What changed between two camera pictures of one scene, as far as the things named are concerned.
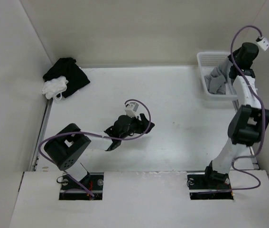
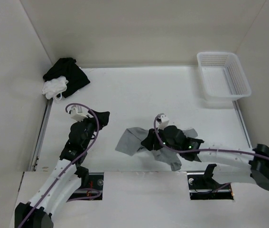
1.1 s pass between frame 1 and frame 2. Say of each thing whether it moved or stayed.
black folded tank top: stayed
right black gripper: moved
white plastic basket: stayed
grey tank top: moved
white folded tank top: stayed
